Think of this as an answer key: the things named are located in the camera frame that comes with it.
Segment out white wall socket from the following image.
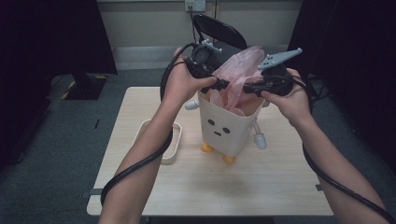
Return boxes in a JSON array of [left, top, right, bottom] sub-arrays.
[[184, 0, 207, 13]]

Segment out person's left hand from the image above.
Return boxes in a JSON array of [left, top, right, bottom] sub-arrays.
[[162, 47, 219, 108]]

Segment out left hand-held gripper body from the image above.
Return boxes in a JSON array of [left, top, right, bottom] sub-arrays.
[[185, 38, 223, 79]]

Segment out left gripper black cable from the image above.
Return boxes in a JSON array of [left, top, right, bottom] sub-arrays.
[[100, 41, 200, 207]]

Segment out black floor cables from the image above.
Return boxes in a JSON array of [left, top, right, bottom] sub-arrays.
[[306, 76, 331, 105]]

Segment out dark curtain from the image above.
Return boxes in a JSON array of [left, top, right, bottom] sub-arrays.
[[281, 0, 396, 175], [0, 0, 119, 169]]

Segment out person's right hand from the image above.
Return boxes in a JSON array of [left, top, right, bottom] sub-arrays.
[[261, 68, 314, 127]]

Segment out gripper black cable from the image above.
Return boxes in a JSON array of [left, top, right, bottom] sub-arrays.
[[100, 41, 200, 207], [290, 74, 396, 224]]

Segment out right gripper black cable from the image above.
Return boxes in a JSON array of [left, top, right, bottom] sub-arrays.
[[290, 74, 396, 224]]

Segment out black folding chair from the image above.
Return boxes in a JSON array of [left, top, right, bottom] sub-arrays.
[[191, 13, 250, 62]]

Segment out pink plastic trash bag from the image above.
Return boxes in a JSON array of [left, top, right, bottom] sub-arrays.
[[208, 45, 266, 118]]

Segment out thin black power cable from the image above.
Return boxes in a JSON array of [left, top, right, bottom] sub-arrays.
[[188, 6, 198, 44]]

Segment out white rectangular bin rim ring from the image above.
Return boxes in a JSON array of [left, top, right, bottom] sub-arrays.
[[132, 119, 183, 165]]

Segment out white cartoon-face trash bin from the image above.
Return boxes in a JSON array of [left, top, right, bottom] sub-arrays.
[[185, 90, 268, 165]]

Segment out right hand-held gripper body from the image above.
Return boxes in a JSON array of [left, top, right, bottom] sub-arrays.
[[257, 47, 304, 98]]

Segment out black striped stand base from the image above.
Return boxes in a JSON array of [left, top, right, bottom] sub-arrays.
[[60, 73, 108, 101]]

